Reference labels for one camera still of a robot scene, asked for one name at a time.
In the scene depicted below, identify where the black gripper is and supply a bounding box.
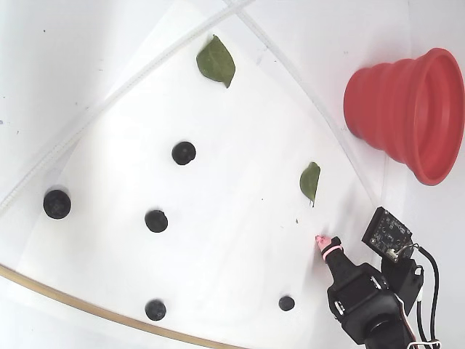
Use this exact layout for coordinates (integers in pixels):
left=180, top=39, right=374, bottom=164
left=315, top=234, right=408, bottom=345

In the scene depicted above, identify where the red collapsible silicone cup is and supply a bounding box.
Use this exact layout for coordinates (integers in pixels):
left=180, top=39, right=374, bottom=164
left=343, top=47, right=465, bottom=187

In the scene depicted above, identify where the small green leaf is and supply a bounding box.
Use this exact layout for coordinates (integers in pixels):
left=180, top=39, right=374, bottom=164
left=299, top=161, right=321, bottom=208

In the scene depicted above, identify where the white paper sheet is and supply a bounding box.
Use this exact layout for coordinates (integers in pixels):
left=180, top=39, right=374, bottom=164
left=0, top=0, right=386, bottom=349

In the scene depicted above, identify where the large green leaf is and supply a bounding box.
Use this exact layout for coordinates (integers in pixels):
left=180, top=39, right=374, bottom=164
left=195, top=34, right=237, bottom=89

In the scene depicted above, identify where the large dark blueberry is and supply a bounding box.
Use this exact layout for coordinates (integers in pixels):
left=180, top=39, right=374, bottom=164
left=42, top=188, right=73, bottom=220

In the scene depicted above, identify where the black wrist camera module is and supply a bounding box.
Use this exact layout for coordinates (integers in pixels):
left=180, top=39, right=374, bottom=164
left=361, top=206, right=416, bottom=262

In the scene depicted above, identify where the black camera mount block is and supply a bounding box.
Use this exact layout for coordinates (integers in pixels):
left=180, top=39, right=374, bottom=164
left=380, top=255, right=425, bottom=316

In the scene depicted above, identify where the black camera cable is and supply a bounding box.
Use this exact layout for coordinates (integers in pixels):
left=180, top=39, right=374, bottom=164
left=413, top=244, right=441, bottom=345

